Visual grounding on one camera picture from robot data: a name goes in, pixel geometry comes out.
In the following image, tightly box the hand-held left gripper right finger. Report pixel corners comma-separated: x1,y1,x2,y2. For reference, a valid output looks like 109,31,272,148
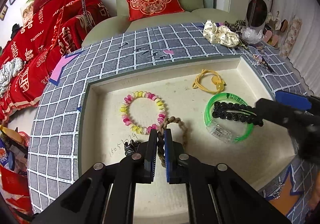
164,128,293,224

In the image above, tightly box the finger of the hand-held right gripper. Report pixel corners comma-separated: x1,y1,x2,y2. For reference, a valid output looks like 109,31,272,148
275,90,313,113
255,98,300,128

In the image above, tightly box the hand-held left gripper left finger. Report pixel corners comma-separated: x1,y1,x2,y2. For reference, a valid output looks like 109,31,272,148
31,129,158,224

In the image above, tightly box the brown braided rope bracelet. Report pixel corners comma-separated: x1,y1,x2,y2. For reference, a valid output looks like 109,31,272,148
157,116,189,168

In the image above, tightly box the black hair claw clip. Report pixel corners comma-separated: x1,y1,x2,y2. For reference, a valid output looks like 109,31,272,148
124,140,142,157

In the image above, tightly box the pink yellow spiral hair tie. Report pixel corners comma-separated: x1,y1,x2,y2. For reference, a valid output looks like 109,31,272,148
121,90,167,135

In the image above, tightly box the black beaded hair clip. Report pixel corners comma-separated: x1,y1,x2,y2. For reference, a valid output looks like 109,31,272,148
212,101,264,128

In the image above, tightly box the green plastic bangle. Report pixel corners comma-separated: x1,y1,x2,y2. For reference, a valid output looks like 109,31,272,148
204,92,255,144

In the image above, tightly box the grey tray with white inside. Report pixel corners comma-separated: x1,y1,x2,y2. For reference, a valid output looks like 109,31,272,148
78,56,298,224

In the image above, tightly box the pile of hair pins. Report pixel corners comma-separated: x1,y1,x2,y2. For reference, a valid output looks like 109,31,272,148
235,41,275,72

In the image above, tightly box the small silver ornament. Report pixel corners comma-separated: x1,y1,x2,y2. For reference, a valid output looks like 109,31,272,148
271,181,285,199

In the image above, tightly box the white curtain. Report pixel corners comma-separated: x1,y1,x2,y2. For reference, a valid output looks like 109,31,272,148
277,0,320,90

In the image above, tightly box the floral printed board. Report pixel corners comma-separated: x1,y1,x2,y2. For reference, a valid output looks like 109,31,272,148
279,16,303,58

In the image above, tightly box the orange star sticker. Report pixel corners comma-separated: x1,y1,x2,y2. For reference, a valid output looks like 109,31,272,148
265,164,313,217

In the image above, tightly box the row of slippers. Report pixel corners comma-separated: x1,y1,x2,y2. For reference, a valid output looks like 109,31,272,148
262,11,288,47

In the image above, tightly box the clear plastic bag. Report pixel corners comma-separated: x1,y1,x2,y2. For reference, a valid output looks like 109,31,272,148
241,27,263,44

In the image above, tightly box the leopard print scrunchie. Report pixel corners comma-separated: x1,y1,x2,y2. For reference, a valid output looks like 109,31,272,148
224,20,248,33

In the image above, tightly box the cream dotted scrunchie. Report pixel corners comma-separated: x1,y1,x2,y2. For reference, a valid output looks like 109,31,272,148
203,21,240,47

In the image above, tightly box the white washing machine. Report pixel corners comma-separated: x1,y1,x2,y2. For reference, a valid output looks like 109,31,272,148
246,0,275,32

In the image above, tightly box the red mop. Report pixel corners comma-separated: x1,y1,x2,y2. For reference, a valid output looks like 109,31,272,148
251,0,259,27

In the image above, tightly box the pink star sticker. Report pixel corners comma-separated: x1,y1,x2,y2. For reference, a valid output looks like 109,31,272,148
49,52,84,86

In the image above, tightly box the jar with blue lid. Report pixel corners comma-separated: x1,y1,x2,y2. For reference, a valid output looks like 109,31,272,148
6,149,28,172

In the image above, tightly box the blue snack bag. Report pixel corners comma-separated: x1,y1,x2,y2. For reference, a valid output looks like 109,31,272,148
0,138,9,166

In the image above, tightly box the sofa with red cover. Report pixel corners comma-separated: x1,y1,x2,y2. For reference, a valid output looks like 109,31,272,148
0,0,112,122

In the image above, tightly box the grey crumpled cloth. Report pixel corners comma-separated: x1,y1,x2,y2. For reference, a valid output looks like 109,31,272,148
0,57,25,98

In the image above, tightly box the cartoon print cushion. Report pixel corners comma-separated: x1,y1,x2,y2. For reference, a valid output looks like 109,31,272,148
21,0,37,26

